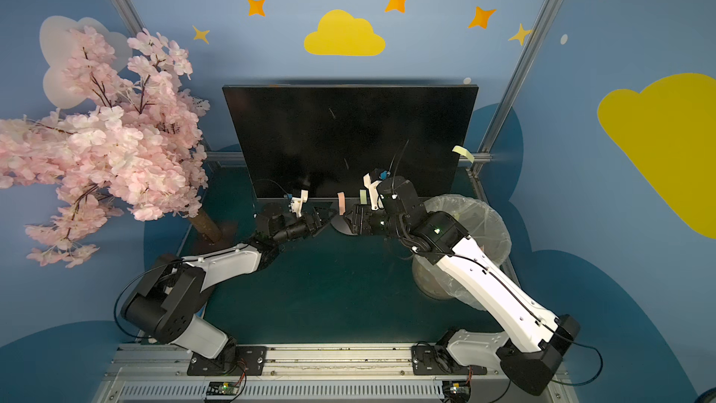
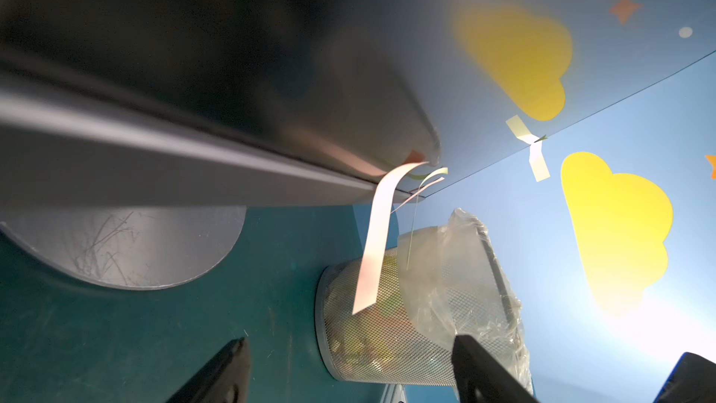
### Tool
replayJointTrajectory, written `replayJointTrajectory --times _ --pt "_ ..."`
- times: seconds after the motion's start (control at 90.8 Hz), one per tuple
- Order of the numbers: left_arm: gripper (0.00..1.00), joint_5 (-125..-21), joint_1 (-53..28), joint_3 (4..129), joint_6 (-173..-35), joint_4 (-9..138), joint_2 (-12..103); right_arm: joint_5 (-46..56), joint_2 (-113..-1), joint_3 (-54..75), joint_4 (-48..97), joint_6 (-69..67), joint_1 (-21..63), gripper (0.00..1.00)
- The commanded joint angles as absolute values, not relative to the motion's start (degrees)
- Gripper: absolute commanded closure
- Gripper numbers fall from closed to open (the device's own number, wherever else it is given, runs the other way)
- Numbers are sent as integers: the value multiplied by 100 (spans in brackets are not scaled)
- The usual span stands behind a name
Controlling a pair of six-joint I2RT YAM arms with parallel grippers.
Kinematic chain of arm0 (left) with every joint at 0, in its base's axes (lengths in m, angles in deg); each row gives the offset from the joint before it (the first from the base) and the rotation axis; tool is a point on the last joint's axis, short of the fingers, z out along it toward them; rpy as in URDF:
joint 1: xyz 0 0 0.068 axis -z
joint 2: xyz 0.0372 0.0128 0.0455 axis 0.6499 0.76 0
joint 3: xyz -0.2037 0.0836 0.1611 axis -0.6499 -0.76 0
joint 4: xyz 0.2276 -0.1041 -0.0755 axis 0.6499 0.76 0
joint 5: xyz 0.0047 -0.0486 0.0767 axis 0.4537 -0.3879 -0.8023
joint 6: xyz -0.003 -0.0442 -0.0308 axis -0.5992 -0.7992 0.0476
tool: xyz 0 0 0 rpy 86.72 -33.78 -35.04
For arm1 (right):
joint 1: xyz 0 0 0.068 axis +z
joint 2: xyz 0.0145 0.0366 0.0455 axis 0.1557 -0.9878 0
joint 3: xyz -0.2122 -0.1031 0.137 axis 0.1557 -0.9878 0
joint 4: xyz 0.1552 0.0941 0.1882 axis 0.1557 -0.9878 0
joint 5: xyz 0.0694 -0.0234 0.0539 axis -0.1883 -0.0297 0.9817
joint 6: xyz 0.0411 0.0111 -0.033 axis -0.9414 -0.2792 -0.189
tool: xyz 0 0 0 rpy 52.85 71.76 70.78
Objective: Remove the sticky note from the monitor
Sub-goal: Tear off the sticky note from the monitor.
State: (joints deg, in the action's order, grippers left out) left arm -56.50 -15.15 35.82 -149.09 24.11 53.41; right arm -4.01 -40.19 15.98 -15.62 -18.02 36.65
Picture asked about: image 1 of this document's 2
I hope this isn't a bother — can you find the small circuit board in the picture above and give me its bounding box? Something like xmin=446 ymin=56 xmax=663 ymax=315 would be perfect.
xmin=205 ymin=381 xmax=242 ymax=400
xmin=441 ymin=381 xmax=472 ymax=403

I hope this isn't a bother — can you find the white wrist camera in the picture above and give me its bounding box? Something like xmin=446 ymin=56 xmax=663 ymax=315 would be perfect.
xmin=289 ymin=190 xmax=309 ymax=218
xmin=363 ymin=170 xmax=388 ymax=211

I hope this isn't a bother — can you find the aluminium mounting rail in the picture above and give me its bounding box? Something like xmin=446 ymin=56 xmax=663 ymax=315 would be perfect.
xmin=93 ymin=343 xmax=577 ymax=402

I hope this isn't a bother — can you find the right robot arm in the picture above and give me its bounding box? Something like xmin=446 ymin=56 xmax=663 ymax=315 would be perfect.
xmin=343 ymin=173 xmax=581 ymax=396

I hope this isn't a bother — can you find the black computer monitor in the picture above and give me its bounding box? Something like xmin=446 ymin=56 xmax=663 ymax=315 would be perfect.
xmin=223 ymin=85 xmax=478 ymax=200

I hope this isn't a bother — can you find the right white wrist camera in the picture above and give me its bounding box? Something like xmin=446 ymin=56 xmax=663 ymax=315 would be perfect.
xmin=363 ymin=170 xmax=388 ymax=211

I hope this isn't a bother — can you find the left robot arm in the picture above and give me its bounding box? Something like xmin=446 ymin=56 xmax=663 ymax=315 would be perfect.
xmin=119 ymin=203 xmax=337 ymax=360

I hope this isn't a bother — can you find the bin with clear plastic bag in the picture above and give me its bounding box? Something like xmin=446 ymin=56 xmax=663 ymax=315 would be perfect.
xmin=412 ymin=194 xmax=513 ymax=312

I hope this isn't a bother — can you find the pink sticky note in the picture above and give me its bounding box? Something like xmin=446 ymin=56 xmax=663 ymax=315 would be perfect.
xmin=337 ymin=192 xmax=346 ymax=216

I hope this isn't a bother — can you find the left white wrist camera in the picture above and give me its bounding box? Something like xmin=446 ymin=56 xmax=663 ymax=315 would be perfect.
xmin=289 ymin=190 xmax=309 ymax=218

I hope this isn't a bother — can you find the right aluminium frame post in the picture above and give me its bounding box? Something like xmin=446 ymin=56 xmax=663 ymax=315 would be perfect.
xmin=479 ymin=0 xmax=584 ymax=153

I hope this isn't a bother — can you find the left small circuit board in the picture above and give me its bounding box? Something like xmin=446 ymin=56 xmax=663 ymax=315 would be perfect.
xmin=205 ymin=381 xmax=242 ymax=400

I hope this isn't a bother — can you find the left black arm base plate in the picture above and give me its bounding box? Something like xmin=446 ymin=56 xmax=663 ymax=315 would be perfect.
xmin=186 ymin=344 xmax=268 ymax=376

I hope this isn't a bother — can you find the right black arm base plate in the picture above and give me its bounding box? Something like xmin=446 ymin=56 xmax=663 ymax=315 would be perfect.
xmin=410 ymin=341 xmax=488 ymax=376

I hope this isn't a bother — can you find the green sticky note monitor edge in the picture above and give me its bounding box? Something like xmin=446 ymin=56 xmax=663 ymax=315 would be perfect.
xmin=452 ymin=146 xmax=475 ymax=164

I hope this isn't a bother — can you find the round grey monitor stand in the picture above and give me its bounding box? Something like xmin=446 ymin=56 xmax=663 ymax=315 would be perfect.
xmin=331 ymin=216 xmax=355 ymax=236

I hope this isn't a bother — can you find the right small circuit board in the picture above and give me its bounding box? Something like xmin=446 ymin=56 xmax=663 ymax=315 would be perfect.
xmin=441 ymin=381 xmax=472 ymax=403

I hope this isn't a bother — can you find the brown tree trunk base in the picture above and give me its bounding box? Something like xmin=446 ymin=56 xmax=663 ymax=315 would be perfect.
xmin=188 ymin=208 xmax=238 ymax=249

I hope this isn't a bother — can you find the pink cherry blossom tree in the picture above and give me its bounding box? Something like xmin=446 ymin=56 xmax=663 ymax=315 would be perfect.
xmin=1 ymin=26 xmax=210 ymax=268

